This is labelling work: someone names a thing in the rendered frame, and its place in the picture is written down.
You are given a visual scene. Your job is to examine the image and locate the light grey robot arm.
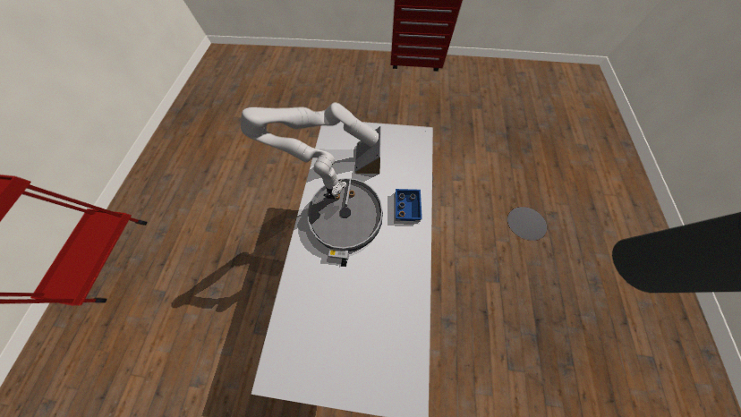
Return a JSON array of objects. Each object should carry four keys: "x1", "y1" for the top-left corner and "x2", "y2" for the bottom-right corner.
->
[{"x1": 241, "y1": 103, "x2": 379, "y2": 196}]

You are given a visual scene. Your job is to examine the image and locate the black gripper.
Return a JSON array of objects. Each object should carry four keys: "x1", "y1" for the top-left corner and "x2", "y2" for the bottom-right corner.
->
[{"x1": 324, "y1": 179, "x2": 343, "y2": 200}]

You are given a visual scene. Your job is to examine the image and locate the blue crate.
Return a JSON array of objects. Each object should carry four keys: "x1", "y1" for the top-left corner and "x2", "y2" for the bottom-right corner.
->
[{"x1": 395, "y1": 189, "x2": 422, "y2": 222}]

